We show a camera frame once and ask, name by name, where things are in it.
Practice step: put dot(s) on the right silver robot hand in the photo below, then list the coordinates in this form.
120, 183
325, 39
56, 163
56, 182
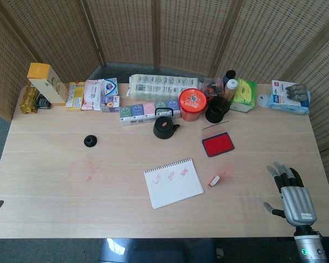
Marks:
297, 202

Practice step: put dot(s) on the white red stamp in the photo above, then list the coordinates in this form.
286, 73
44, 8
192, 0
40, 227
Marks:
215, 181

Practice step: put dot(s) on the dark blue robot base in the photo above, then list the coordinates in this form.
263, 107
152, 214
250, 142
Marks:
153, 250

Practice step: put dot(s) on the spiral notepad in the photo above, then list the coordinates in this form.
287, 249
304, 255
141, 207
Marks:
172, 186

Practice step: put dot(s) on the red ink pad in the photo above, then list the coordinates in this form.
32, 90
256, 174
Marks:
218, 144

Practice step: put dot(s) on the blue white wipes pack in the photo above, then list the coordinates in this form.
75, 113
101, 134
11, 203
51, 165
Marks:
279, 102

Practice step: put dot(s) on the pale blue round disc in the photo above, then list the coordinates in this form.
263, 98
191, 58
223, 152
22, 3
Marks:
262, 100

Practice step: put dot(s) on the grey item blister pack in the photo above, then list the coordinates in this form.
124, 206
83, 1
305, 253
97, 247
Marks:
297, 91

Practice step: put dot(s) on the gold foil pack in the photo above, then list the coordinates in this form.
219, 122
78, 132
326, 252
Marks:
27, 100

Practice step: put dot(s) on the green tissue pack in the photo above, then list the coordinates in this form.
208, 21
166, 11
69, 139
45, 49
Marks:
244, 94

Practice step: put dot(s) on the brown bottle white cap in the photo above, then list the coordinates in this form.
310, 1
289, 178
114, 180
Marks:
230, 89

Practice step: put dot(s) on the tall cream orange box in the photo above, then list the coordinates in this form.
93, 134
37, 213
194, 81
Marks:
49, 85

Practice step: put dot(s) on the yellow flat box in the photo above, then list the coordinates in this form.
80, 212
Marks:
74, 96

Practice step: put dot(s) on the orange cylindrical tub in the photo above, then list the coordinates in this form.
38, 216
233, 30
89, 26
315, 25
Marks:
192, 105

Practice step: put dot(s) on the clear plastic clip box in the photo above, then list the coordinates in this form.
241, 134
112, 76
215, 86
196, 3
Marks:
212, 86

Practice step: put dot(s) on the dark bottle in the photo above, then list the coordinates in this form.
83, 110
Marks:
230, 74

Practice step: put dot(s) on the pink wet wipes pack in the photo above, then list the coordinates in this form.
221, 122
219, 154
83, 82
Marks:
91, 94

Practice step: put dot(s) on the purple small box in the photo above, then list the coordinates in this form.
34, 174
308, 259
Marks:
109, 104

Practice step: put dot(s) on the black teapot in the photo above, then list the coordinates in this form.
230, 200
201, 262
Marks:
163, 128

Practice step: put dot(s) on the blue white small box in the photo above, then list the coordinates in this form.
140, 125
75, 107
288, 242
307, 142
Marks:
110, 86

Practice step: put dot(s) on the row of pastel boxes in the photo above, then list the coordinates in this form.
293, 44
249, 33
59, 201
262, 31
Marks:
137, 112

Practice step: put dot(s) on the wooden woven folding screen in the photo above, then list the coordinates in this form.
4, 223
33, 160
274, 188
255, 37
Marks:
126, 27

